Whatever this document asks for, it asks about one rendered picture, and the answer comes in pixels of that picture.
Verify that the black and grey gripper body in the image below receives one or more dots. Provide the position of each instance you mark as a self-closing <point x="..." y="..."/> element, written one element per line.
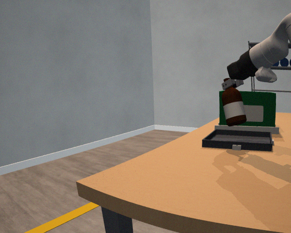
<point x="252" y="63"/>

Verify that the brown bottle with white label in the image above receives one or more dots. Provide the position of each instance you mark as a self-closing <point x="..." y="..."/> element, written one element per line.
<point x="233" y="107"/>

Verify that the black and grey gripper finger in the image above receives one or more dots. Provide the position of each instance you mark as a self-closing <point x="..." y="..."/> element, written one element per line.
<point x="228" y="84"/>
<point x="238" y="83"/>

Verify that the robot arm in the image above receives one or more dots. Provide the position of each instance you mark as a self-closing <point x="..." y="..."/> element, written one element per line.
<point x="275" y="47"/>

